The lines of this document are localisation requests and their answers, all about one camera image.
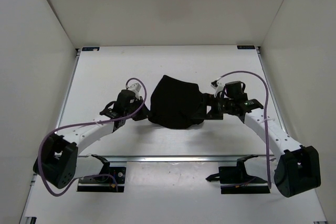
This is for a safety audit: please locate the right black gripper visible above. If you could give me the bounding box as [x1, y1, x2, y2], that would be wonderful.
[192, 94, 234, 121]

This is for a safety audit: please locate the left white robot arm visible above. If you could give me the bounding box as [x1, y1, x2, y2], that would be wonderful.
[33, 83, 149, 189]

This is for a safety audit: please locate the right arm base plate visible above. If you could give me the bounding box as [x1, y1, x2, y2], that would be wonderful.
[205, 166, 270, 195]

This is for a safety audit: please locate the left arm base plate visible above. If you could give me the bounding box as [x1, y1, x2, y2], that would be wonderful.
[77, 166, 127, 193]

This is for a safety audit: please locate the blue label corner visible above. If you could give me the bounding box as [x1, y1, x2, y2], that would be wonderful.
[81, 47, 100, 51]
[237, 45, 256, 50]

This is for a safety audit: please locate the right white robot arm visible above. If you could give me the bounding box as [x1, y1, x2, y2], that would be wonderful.
[194, 81, 321, 198]

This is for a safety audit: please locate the blue label left corner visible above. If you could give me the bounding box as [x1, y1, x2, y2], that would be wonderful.
[81, 47, 100, 51]

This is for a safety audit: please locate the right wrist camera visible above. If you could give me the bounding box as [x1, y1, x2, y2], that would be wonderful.
[211, 79, 224, 98]

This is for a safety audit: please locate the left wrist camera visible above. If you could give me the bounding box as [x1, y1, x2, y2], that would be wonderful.
[127, 83, 141, 95]

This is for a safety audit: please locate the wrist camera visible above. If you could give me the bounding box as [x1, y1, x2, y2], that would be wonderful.
[127, 83, 141, 95]
[211, 79, 224, 98]

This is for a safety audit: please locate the aluminium rail front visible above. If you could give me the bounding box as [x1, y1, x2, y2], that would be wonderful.
[78, 155, 279, 163]

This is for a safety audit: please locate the blue label right corner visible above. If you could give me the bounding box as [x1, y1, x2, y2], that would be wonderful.
[237, 45, 256, 50]

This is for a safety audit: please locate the black skirt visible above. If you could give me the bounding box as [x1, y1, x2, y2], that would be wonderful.
[149, 75, 204, 130]

